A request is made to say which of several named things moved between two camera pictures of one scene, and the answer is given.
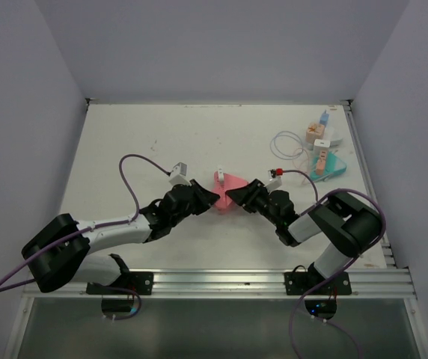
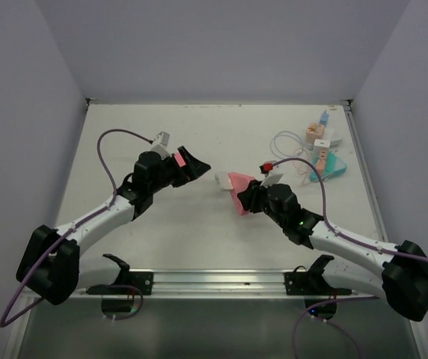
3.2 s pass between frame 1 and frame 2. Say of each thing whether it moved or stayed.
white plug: moved
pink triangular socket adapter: moved
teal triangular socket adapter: stayed
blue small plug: stayed
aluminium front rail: stayed
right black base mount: stayed
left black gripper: moved
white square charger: stayed
